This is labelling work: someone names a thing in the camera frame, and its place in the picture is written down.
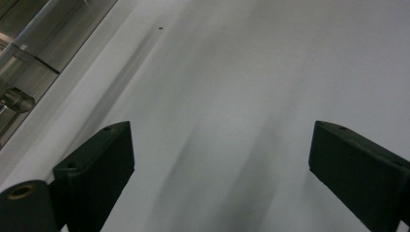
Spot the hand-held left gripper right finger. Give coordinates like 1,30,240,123
307,120,410,232

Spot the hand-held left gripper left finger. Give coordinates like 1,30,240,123
52,120,135,232

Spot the smoky transparent drawer organizer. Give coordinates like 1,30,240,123
0,0,119,151

